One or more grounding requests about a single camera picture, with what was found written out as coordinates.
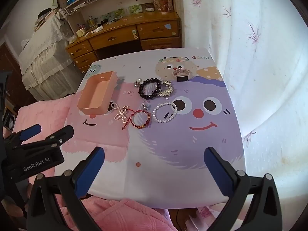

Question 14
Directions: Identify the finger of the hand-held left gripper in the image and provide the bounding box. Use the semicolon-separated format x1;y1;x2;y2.
5;124;42;145
22;125;74;154

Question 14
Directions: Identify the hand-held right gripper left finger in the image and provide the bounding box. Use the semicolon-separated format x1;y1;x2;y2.
26;146;105;231

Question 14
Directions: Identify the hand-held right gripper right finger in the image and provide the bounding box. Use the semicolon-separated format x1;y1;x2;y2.
203;147;282;231

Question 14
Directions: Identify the pearl bow ornament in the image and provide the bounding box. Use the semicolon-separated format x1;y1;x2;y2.
111;102;129;121

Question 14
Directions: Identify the white pearl bracelet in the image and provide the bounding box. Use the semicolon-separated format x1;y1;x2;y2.
152;102;178;124

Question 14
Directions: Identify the black bead bracelet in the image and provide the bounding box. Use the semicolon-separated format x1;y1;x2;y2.
138;78;162;100

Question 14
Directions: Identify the person's left hand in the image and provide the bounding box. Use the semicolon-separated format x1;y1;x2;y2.
0;183;33;222

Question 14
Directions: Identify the pink cushion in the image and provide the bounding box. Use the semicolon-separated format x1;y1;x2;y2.
14;94;178;231

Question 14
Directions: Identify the cartoon printed tablecloth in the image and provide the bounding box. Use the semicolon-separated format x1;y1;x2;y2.
54;47;244;209

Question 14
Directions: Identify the white lace furniture cover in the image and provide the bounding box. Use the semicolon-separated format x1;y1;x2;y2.
18;12;77;101

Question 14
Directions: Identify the gold leaf brooch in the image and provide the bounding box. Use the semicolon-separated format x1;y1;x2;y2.
157;80;174;99

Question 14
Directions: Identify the pink band smart watch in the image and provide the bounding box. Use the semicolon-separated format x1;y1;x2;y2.
172;68;188;82

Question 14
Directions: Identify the white floral curtain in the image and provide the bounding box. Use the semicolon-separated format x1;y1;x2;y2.
171;0;308;198

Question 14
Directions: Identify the wooden desk with drawers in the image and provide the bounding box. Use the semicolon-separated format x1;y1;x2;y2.
65;12;182;75

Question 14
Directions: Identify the green photo strip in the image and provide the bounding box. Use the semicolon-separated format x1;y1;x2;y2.
106;5;142;21

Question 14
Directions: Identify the red paper cup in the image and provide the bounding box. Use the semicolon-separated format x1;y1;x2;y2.
157;0;169;13

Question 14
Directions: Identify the red string bracelet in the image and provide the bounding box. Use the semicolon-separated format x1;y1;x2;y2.
121;109;151;131

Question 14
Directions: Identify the white wire basket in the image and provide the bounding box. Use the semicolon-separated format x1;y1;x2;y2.
64;0;100;16

